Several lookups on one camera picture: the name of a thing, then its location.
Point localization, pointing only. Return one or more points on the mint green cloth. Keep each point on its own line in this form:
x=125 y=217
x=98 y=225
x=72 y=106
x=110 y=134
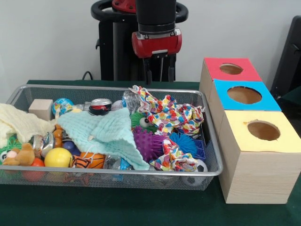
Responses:
x=108 y=134

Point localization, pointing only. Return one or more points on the dark green table cloth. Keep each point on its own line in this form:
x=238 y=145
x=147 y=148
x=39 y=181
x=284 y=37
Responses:
x=117 y=207

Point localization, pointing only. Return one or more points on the wooden three-hole box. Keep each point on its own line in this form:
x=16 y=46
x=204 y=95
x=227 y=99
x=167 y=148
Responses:
x=258 y=174

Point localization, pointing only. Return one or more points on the purple spiky ball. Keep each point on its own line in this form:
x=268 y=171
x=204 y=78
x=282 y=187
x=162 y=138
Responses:
x=148 y=143

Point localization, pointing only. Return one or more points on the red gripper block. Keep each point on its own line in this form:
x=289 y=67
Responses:
x=156 y=43

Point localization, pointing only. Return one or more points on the colourful patterned cloth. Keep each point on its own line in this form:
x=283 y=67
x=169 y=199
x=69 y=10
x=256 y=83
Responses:
x=174 y=115

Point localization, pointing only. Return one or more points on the blue spiky ball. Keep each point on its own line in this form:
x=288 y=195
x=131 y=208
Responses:
x=183 y=143

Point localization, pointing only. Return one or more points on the small soccer ball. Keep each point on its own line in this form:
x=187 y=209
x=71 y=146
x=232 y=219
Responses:
x=196 y=173

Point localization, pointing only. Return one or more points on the brown plush bear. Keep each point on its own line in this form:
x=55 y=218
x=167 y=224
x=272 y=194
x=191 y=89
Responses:
x=21 y=155

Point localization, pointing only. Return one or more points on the blue globe ball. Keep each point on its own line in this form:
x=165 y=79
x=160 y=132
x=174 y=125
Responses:
x=62 y=107

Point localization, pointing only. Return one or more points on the wooden cube block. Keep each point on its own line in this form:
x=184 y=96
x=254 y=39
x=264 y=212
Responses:
x=41 y=109

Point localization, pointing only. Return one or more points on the yellow ball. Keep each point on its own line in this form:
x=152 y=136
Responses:
x=58 y=157

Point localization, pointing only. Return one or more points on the cream yellow cloth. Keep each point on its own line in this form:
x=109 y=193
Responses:
x=21 y=122

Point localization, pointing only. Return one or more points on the shallow clear mesh bin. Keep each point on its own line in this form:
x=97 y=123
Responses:
x=214 y=160

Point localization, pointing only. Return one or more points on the black chair back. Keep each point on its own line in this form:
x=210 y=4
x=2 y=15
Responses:
x=289 y=61

